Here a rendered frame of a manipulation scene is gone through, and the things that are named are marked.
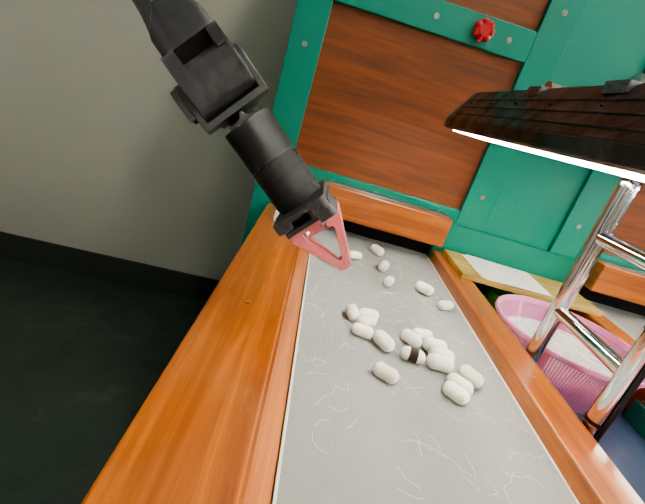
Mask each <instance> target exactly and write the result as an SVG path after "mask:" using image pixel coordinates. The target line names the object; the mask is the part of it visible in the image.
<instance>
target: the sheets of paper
mask: <svg viewBox="0 0 645 504"><path fill-rule="evenodd" d="M462 255H463V256H464V257H465V259H466V260H467V261H468V262H469V263H470V264H471V265H472V267H473V268H474V269H475V270H476V271H477V272H478V273H479V274H480V276H481V277H483V278H486V279H487V280H491V281H495V282H499V283H502V284H506V285H510V286H514V287H518V288H522V289H526V290H530V291H533V292H537V293H540V294H544V295H548V296H551V297H553V296H552V295H551V294H549V293H548V292H547V291H546V290H545V289H544V288H543V287H542V286H541V285H540V284H539V283H538V282H537V281H536V280H535V279H533V278H532V277H531V276H530V275H529V274H528V273H527V272H524V271H521V270H518V269H514V268H511V267H507V266H504V265H501V264H497V263H494V262H491V261H487V260H484V259H481V258H477V257H474V256H471V255H467V254H466V255H464V254H462Z"/></svg>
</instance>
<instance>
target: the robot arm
mask: <svg viewBox="0 0 645 504"><path fill-rule="evenodd" d="M131 1H132V2H133V4H134V5H135V6H136V8H137V10H138V12H139V13H140V15H141V17H142V19H143V21H144V23H145V25H146V27H147V30H148V32H149V34H150V39H151V42H152V43H153V45H154V46H155V47H156V49H157V50H158V52H159V53H160V54H161V56H162V58H161V59H160V60H161V61H162V62H163V64H164V65H165V67H166V68H167V69H168V71H169V72H170V74H171V75H172V76H173V78H174V79H175V80H176V82H177V83H178V85H177V86H176V87H174V90H173V91H172V92H170V94H171V96H172V98H173V99H174V101H175V102H176V103H177V105H178V106H179V107H180V109H181V110H182V111H183V113H184V114H185V115H186V117H187V118H188V119H189V121H190V122H192V123H193V124H195V125H197V124H198V123H199V124H200V125H201V126H202V128H203V129H204V130H205V132H206V133H208V134H210V135H211V134H212V133H214V132H215V131H217V130H218V129H220V128H223V129H225V128H226V127H227V126H230V128H229V129H230V130H231V131H230V132H229V133H228V134H227V135H226V136H225V138H226V139H227V141H228V142H229V143H230V145H231V146H232V148H233V149H234V150H235V152H236V153H237V155H238V156H239V157H240V159H241V160H242V162H243V163H244V164H245V166H246V167H247V169H248V170H249V171H250V173H251V174H253V175H254V174H255V175H254V176H253V177H254V178H255V180H256V181H257V183H258V184H259V185H260V187H261V188H262V190H263V191H264V192H265V194H266V195H267V197H268V198H269V199H270V201H271V202H272V204H273V205H274V206H275V208H276V209H277V211H278V212H279V215H278V217H277V219H276V221H275V223H274V225H273V228H274V230H275V231H276V232H277V234H278V235H279V236H280V237H281V236H283V235H284V234H286V237H287V238H288V239H289V241H290V242H291V243H292V244H293V245H295V246H297V247H299V248H301V249H303V250H305V251H307V252H309V253H311V254H313V255H315V256H317V257H319V258H321V259H323V260H324V261H326V262H328V263H329V264H331V265H333V266H334V267H336V268H338V269H339V270H341V271H343V270H345V269H347V268H348V267H350V266H351V265H352V264H351V259H350V254H349V249H348V244H347V239H346V234H345V229H344V224H343V219H342V214H341V209H340V204H339V202H338V200H337V199H336V197H335V196H332V194H331V193H330V191H329V188H330V186H329V184H328V183H327V181H326V180H325V179H323V180H321V181H320V182H318V181H317V180H316V178H315V177H314V175H313V174H312V172H311V171H310V169H309V168H308V166H307V165H306V163H305V162H304V160H303V159H302V157H301V156H300V154H299V153H298V152H297V151H296V149H295V147H293V148H292V147H291V146H292V145H293V144H292V142H291V141H290V139H289V138H288V136H287V135H286V133H285V132H284V130H283V129H282V127H281V126H280V124H279V123H278V121H277V120H276V118H275V117H274V115H273V114H272V112H271V111H270V109H269V108H268V107H266V108H263V109H262V110H261V109H260V108H257V109H256V110H254V109H253V108H254V107H255V106H256V105H258V101H259V100H260V99H261V98H262V97H263V96H265V95H266V94H268V89H269V88H268V86H267V85H266V83H265V82H264V80H263V79H262V77H261V76H260V74H259V73H258V71H257V70H256V68H255V67H254V65H253V64H252V62H251V61H250V59H249V58H248V57H247V55H246V54H245V52H244V51H243V49H242V48H241V46H240V45H239V44H238V43H237V42H236V43H235V44H233V45H232V43H231V42H230V41H229V39H228V38H227V36H226V35H225V34H224V32H223V31H222V29H221V28H220V27H219V25H218V24H217V23H216V21H215V20H213V19H212V18H211V17H210V15H209V14H208V12H207V11H206V10H205V8H204V7H203V5H202V4H201V3H199V2H198V1H196V0H131ZM289 147H291V148H289ZM288 148H289V149H288ZM287 149H288V150H287ZM331 226H334V227H335V231H336V236H337V240H338V244H339V248H340V253H341V256H340V257H337V256H336V255H335V254H333V253H332V252H331V251H329V250H328V249H327V248H326V247H324V246H323V245H322V244H321V243H319V242H318V241H317V240H316V239H315V238H313V237H312V236H314V235H316V234H317V233H319V232H320V231H322V230H324V229H325V228H327V227H328V228H329V227H331Z"/></svg>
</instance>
